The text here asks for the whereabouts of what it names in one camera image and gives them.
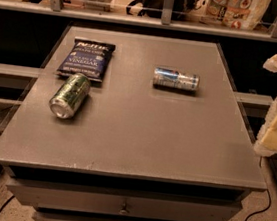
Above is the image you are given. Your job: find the drawer knob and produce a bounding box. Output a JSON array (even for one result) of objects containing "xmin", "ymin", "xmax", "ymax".
[{"xmin": 119, "ymin": 204, "xmax": 129, "ymax": 216}]

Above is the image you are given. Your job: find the black bag on shelf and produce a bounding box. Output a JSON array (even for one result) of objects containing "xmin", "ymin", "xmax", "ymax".
[{"xmin": 125, "ymin": 0, "xmax": 200, "ymax": 21}]

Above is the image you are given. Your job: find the black floor cable right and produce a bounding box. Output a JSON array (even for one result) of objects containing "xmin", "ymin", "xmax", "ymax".
[{"xmin": 238, "ymin": 155, "xmax": 277, "ymax": 221}]

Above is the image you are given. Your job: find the grey drawer cabinet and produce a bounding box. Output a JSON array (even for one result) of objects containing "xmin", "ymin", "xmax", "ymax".
[{"xmin": 0, "ymin": 26, "xmax": 266, "ymax": 221}]

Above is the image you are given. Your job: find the blue vinegar chips bag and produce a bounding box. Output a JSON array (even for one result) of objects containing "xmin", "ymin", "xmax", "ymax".
[{"xmin": 57, "ymin": 37, "xmax": 116, "ymax": 82}]

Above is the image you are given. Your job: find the green soda can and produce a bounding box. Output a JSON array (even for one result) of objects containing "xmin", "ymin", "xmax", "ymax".
[{"xmin": 49, "ymin": 73, "xmax": 91, "ymax": 119}]

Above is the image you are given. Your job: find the grey metal shelf rail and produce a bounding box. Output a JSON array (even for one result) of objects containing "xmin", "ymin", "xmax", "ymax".
[{"xmin": 0, "ymin": 0, "xmax": 277, "ymax": 44}]

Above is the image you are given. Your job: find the silver blue redbull can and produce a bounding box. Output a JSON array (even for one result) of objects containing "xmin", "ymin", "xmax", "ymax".
[{"xmin": 153, "ymin": 67, "xmax": 200, "ymax": 92}]

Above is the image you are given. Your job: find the colourful snack bag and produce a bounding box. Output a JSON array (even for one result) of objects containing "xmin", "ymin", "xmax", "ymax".
[{"xmin": 201, "ymin": 0, "xmax": 271, "ymax": 31}]

